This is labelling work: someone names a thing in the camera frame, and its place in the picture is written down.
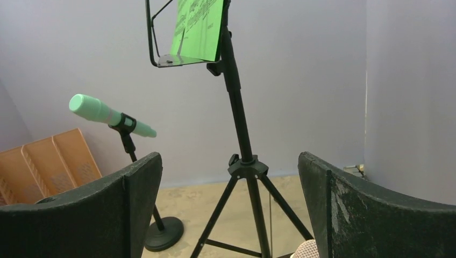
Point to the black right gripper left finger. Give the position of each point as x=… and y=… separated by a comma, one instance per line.
x=108, y=217

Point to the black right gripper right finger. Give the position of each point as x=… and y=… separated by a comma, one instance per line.
x=353, y=217

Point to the pink toy microphone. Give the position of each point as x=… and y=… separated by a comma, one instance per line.
x=307, y=249

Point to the black mic stand with green mic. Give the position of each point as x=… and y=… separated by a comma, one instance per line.
x=164, y=232

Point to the mint green toy microphone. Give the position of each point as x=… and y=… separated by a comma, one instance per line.
x=92, y=109

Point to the orange plastic file organizer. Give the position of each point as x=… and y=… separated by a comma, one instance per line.
x=46, y=167

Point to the black tripod music stand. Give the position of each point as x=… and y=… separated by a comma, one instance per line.
x=244, y=165

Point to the green sheet music paper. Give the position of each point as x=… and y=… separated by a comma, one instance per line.
x=197, y=29

